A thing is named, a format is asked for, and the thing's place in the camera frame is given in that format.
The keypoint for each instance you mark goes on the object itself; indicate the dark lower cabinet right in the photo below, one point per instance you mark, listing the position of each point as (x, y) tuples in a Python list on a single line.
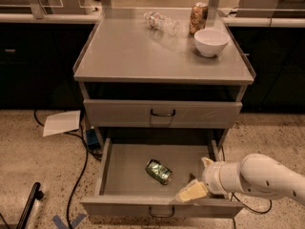
[(277, 56)]

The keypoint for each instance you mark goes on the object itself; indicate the brown patterned drink can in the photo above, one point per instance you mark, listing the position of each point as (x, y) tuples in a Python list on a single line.
[(198, 17)]

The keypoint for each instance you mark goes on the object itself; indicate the grey metal drawer cabinet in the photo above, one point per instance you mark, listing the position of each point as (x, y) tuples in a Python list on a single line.
[(125, 59)]

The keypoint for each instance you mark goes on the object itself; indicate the white paper sheet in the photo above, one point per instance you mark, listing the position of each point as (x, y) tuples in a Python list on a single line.
[(61, 123)]

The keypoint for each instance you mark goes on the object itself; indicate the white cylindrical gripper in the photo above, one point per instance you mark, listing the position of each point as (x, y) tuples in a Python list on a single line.
[(212, 176)]

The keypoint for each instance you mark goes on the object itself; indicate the black bar on floor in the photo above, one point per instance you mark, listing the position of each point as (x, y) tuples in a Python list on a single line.
[(35, 194)]

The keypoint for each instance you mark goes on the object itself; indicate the blue power adapter box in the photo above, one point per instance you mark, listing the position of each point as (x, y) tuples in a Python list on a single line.
[(92, 139)]

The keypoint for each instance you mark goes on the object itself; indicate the clear plastic water bottle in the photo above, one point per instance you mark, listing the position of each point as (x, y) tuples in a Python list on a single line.
[(161, 22)]

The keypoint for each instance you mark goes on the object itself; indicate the closed grey upper drawer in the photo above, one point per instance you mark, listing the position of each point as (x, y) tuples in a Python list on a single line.
[(161, 114)]

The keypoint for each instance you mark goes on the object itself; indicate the white ceramic bowl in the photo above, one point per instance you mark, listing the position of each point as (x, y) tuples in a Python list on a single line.
[(211, 42)]

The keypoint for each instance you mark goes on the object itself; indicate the open grey middle drawer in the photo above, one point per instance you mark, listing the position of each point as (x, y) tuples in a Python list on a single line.
[(124, 188)]

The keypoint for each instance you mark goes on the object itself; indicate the dark cabinet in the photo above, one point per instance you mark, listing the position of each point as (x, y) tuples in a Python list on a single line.
[(36, 62), (277, 56)]

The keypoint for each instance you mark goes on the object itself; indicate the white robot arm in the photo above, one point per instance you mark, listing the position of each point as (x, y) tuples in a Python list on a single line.
[(255, 175)]

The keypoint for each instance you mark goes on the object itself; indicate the green soda can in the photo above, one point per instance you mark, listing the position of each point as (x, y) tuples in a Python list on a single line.
[(159, 172)]

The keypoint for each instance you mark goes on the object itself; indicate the dark lower cabinet left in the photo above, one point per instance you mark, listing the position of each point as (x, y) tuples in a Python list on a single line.
[(36, 62)]

